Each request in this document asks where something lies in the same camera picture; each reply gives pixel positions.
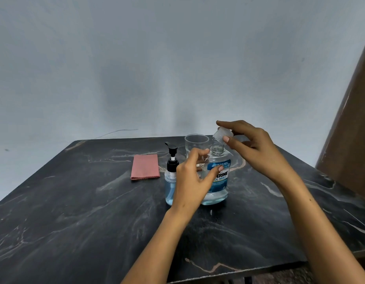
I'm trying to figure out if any person's left hand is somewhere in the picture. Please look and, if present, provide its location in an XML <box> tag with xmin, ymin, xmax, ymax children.
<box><xmin>170</xmin><ymin>148</ymin><xmax>225</xmax><ymax>217</ymax></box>

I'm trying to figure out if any person's right hand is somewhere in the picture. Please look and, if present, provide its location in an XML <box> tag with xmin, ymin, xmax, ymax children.
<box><xmin>216</xmin><ymin>120</ymin><xmax>296</xmax><ymax>187</ymax></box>

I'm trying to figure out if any small clear bottle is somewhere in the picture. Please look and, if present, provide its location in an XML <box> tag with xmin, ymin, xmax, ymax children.
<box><xmin>164</xmin><ymin>170</ymin><xmax>179</xmax><ymax>206</ymax></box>

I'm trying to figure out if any black pump dispenser head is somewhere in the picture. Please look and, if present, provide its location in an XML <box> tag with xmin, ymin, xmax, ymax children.
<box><xmin>164</xmin><ymin>141</ymin><xmax>180</xmax><ymax>181</ymax></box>

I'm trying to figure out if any large bottle with blue label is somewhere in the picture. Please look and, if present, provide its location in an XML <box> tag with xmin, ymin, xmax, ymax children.
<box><xmin>199</xmin><ymin>143</ymin><xmax>232</xmax><ymax>206</ymax></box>

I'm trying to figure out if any clear plastic bottle cap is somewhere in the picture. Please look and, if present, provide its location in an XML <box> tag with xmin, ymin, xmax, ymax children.
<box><xmin>213</xmin><ymin>128</ymin><xmax>234</xmax><ymax>145</ymax></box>

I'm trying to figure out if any clear drinking glass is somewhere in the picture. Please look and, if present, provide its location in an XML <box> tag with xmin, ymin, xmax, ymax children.
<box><xmin>184</xmin><ymin>134</ymin><xmax>210</xmax><ymax>168</ymax></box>

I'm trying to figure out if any pink cloth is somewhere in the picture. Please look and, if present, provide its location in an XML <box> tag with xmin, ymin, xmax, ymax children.
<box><xmin>130</xmin><ymin>154</ymin><xmax>161</xmax><ymax>181</ymax></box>

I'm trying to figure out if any person's right forearm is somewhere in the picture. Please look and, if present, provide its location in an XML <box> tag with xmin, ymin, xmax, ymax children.
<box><xmin>274</xmin><ymin>170</ymin><xmax>365</xmax><ymax>284</ymax></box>

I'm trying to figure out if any person's left forearm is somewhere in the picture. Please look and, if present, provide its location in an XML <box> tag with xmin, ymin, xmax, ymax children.
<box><xmin>120</xmin><ymin>205</ymin><xmax>190</xmax><ymax>284</ymax></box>

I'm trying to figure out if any brown wooden door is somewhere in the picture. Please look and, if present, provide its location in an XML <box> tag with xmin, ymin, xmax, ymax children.
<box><xmin>315</xmin><ymin>32</ymin><xmax>365</xmax><ymax>203</ymax></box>

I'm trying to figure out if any thin grey wire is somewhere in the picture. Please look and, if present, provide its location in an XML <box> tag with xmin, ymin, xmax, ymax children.
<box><xmin>95</xmin><ymin>129</ymin><xmax>139</xmax><ymax>139</ymax></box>

